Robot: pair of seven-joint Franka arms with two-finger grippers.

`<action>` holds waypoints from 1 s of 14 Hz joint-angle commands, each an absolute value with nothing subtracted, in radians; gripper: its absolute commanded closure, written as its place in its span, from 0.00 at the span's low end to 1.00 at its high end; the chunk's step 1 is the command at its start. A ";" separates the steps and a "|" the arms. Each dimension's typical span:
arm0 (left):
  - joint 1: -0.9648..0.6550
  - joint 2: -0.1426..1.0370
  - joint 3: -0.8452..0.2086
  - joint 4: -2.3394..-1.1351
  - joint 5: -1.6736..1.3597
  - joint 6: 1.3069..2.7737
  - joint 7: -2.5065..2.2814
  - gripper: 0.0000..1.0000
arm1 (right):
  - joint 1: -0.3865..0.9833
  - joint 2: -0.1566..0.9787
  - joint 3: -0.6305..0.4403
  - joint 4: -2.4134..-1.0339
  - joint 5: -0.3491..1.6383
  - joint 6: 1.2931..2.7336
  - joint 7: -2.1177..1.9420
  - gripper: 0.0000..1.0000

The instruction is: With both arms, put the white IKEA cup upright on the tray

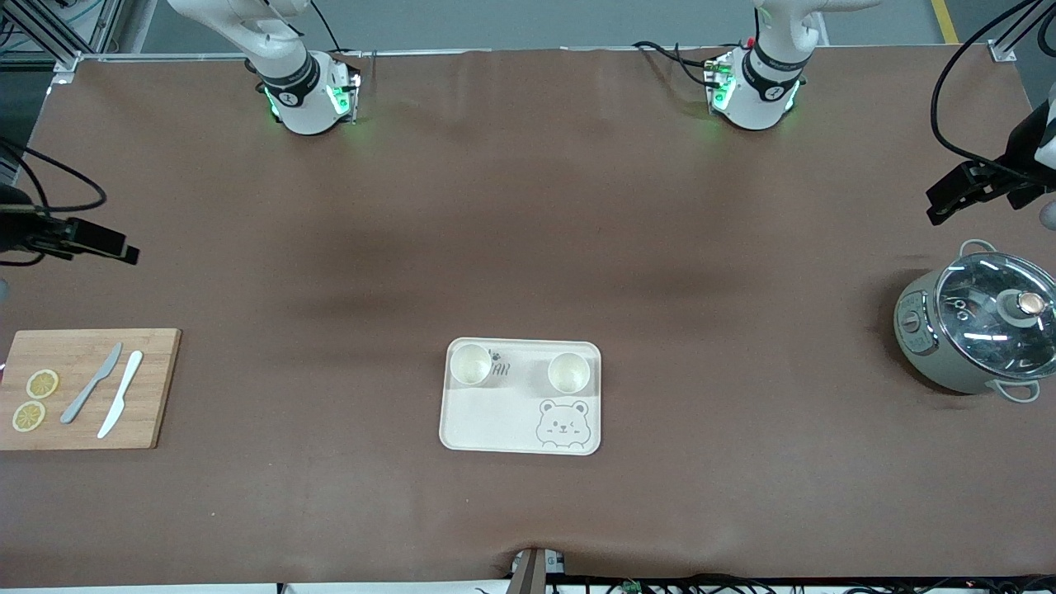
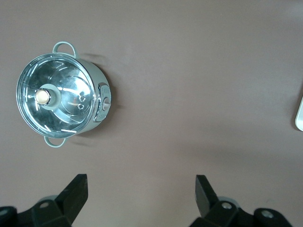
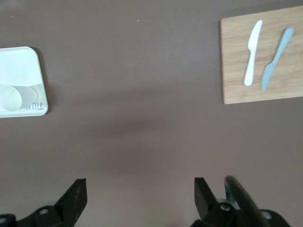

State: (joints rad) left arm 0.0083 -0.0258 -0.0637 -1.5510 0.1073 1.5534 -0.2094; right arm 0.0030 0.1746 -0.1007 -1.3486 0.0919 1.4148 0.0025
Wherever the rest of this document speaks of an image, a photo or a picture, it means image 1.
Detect aluminium frame profile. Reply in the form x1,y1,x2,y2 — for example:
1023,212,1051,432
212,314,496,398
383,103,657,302
0,0,125,85
988,0,1056,64

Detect grey plastic knife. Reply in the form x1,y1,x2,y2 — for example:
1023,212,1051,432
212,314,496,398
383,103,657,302
59,342,124,425

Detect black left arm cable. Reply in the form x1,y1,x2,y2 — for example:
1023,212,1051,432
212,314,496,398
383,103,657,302
930,0,1056,170

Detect white plastic knife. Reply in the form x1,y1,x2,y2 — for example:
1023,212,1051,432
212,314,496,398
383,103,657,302
97,351,144,440

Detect wooden cutting board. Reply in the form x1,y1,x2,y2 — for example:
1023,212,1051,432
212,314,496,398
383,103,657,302
0,328,182,451

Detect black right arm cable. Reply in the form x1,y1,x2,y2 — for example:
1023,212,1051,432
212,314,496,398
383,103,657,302
0,134,109,266

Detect glass pot lid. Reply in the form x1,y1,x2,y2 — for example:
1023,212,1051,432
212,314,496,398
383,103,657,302
935,252,1056,380

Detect cream bear print tray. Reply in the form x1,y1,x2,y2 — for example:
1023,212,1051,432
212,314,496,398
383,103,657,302
439,337,602,456

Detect metal table edge bracket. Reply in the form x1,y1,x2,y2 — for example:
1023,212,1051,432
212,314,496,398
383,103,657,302
510,546,567,594

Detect white IKEA cup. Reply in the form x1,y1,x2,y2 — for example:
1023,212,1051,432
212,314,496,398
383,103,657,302
548,352,592,396
450,344,494,388

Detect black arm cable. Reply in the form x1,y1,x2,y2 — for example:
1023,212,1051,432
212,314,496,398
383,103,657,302
930,0,1056,170
0,134,109,266

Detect black base power cables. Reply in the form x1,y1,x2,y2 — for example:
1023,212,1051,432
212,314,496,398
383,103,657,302
632,40,723,88

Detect grey pot with glass lid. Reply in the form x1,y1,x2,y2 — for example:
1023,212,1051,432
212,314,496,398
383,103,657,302
893,239,1056,404

